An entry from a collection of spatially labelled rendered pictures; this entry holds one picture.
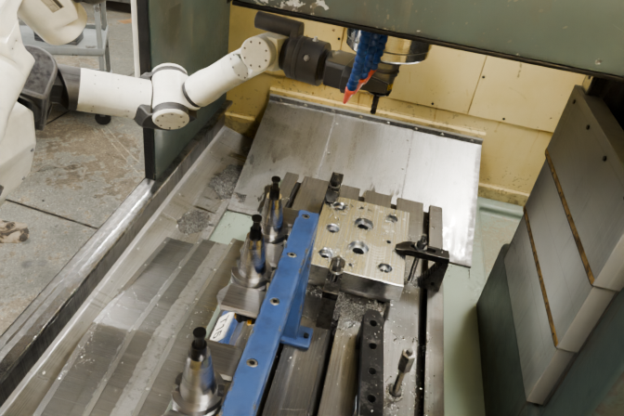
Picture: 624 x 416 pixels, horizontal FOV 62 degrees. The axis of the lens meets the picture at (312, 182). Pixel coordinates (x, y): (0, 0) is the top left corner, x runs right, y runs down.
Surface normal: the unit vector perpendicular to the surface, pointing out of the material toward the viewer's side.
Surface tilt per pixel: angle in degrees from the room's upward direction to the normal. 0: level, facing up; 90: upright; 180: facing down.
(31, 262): 0
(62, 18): 114
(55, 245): 0
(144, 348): 8
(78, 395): 8
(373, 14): 90
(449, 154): 24
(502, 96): 90
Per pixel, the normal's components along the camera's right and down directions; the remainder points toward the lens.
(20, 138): 0.95, -0.10
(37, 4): 0.44, 0.82
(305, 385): 0.14, -0.82
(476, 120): -0.20, 0.52
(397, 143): 0.04, -0.54
